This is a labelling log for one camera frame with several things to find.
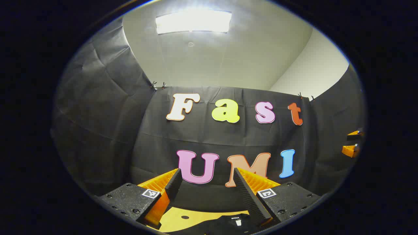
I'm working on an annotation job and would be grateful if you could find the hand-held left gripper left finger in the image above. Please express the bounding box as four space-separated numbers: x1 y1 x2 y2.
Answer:
95 168 183 229

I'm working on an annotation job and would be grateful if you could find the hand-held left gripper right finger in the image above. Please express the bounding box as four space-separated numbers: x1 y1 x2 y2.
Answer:
233 167 322 227

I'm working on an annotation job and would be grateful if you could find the black buttoned shirt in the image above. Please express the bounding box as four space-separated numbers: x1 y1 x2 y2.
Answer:
167 213 262 235

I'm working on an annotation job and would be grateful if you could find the black backdrop cloth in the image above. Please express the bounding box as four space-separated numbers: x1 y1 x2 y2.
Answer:
51 18 366 212

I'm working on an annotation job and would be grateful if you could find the ceiling light panel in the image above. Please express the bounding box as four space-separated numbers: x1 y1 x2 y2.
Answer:
155 10 232 35

